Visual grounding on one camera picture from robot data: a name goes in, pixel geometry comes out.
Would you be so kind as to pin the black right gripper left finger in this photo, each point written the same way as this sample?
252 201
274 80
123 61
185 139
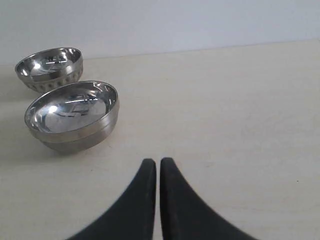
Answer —
132 216

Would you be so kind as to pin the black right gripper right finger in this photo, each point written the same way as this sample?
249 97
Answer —
184 215

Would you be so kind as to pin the patterned stainless steel bowl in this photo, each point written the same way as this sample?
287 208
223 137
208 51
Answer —
50 69

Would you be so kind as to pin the plain stainless steel bowl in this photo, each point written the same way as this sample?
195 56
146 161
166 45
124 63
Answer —
75 116

